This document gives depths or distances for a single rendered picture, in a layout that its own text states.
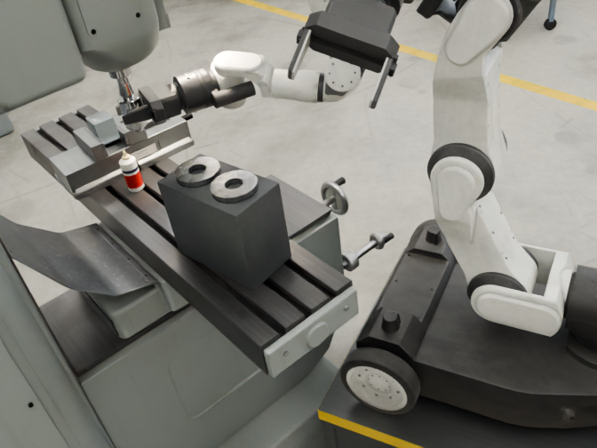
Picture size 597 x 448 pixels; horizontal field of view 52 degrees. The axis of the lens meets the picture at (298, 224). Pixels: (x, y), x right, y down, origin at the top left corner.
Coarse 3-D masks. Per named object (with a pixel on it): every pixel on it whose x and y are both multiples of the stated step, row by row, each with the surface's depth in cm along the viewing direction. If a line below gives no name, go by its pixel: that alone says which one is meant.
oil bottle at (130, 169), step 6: (126, 156) 148; (132, 156) 150; (120, 162) 149; (126, 162) 149; (132, 162) 149; (126, 168) 149; (132, 168) 149; (138, 168) 151; (126, 174) 150; (132, 174) 150; (138, 174) 151; (126, 180) 152; (132, 180) 151; (138, 180) 152; (132, 186) 152; (138, 186) 153; (144, 186) 155
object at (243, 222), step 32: (192, 160) 123; (160, 192) 123; (192, 192) 117; (224, 192) 113; (256, 192) 114; (192, 224) 121; (224, 224) 113; (256, 224) 114; (192, 256) 130; (224, 256) 120; (256, 256) 117; (288, 256) 126
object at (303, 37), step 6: (300, 30) 77; (306, 30) 76; (300, 36) 77; (306, 36) 76; (300, 42) 76; (306, 42) 76; (300, 48) 76; (306, 48) 78; (294, 54) 76; (300, 54) 75; (294, 60) 75; (300, 60) 77; (294, 66) 75; (288, 72) 76; (294, 72) 75
